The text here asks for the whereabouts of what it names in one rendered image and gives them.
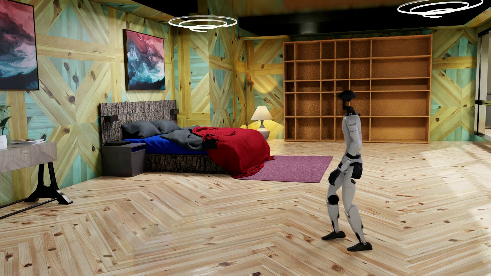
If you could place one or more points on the bed with dark textured headboard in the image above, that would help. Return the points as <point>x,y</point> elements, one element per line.
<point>161,147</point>

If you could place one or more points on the red blanket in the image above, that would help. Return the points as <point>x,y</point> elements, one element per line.
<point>239,147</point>

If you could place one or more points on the white table lamp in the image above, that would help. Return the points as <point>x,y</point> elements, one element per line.
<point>262,114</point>

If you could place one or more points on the purple rug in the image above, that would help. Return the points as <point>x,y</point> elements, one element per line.
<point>289,168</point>

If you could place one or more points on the dark grey duvet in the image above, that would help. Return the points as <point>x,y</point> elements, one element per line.
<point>184,138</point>

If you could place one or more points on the dark grey pillow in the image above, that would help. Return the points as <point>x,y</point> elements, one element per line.
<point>166,126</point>
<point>139,129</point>

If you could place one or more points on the white humanoid robot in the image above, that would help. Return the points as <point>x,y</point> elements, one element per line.
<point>352,134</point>

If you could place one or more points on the large wooden bookshelf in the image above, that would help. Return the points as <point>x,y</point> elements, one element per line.
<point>357,89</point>

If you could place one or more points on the dark grey nightstand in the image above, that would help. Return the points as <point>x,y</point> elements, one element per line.
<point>123,159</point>

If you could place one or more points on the red and blue abstract painting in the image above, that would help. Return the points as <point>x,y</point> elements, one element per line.
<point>17,45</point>
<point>144,60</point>

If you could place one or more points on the black flat box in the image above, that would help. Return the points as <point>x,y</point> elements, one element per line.
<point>117,143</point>

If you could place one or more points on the grey console table black legs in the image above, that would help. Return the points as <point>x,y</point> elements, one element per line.
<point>28,157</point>

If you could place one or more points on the stack of magazines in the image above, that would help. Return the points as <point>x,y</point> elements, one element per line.
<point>27,141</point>

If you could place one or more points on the green potted plant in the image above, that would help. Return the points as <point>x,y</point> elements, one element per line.
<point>3,126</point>

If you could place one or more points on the black wall sconce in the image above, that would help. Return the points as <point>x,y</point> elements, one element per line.
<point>174,111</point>
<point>111,119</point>

